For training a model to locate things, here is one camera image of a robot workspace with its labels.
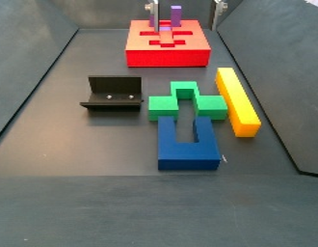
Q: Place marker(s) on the purple U-shaped block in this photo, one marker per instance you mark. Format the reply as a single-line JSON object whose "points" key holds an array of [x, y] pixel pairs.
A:
{"points": [[175, 19]]}

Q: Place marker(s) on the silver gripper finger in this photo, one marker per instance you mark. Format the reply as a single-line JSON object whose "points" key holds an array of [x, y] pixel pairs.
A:
{"points": [[219, 8], [152, 8]]}

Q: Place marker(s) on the yellow long bar block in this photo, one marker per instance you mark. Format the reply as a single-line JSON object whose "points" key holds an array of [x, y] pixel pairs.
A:
{"points": [[243, 117]]}

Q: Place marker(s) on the red slotted base block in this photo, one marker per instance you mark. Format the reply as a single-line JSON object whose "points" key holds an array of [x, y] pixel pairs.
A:
{"points": [[179, 47]]}

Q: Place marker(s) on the green stepped block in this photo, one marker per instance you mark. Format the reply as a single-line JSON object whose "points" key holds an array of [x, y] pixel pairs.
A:
{"points": [[207, 106]]}

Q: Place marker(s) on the black angle bracket fixture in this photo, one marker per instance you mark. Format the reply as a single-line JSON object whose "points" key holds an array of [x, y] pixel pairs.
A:
{"points": [[114, 92]]}

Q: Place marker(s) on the blue U-shaped block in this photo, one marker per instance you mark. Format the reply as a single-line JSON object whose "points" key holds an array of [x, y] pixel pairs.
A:
{"points": [[198, 155]]}

